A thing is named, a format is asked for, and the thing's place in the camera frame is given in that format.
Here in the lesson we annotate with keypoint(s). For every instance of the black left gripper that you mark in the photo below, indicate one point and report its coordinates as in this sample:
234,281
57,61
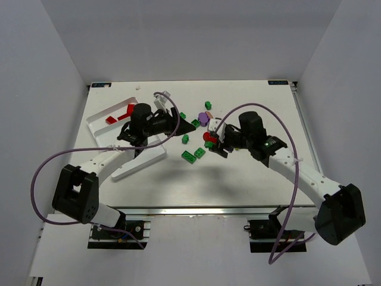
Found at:
173,121

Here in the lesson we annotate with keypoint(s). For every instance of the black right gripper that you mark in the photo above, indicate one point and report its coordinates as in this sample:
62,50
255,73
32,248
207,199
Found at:
223,143

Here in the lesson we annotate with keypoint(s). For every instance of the green rounded lego brick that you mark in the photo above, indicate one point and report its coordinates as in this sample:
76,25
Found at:
209,144

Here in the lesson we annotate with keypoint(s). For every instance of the red rounded lego brick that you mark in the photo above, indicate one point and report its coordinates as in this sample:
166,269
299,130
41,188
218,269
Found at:
207,137

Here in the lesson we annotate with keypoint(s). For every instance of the green small lego brick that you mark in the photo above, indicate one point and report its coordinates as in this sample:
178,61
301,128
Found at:
110,120

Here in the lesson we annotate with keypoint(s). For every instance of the red sloped lego brick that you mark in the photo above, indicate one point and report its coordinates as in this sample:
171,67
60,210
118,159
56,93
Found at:
130,109

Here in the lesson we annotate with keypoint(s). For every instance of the red long lego brick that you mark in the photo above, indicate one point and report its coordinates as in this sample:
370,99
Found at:
124,116

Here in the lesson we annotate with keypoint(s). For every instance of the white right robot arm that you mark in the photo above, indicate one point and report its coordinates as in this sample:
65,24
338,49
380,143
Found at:
338,210

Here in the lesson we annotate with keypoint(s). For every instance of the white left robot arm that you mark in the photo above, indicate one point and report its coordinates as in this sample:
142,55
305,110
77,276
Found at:
77,191

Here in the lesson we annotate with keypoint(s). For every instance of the green flat brick far left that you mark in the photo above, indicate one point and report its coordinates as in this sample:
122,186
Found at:
185,139

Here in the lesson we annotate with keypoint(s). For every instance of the green square brick middle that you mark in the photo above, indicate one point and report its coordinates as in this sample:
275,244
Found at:
195,123

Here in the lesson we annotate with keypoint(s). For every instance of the green flat square brick lower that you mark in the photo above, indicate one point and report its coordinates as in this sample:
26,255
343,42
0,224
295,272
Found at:
199,152

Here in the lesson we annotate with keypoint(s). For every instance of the purple rounded lego stack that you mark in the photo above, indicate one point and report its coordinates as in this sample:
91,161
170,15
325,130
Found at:
204,118

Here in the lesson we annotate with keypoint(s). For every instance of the green flat long brick lower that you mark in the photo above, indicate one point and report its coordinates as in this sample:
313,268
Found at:
190,158

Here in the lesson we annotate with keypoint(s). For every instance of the green small brick top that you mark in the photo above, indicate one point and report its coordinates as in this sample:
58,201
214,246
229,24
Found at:
208,105

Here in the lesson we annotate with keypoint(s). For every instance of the blue label sticker right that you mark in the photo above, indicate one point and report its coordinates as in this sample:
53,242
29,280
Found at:
278,82

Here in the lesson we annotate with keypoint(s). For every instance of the blue label sticker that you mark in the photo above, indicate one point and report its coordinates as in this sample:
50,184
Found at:
101,85
278,82

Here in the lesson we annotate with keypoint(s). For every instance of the blue label sticker left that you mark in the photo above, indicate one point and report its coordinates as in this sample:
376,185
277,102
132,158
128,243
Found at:
101,85

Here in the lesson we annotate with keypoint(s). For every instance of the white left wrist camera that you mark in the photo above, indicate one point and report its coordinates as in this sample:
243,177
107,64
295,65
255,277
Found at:
160,100

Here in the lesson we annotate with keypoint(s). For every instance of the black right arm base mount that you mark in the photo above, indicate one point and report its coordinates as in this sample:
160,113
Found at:
263,230

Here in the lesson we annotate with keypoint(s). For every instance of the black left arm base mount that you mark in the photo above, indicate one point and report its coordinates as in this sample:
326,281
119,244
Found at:
132,234

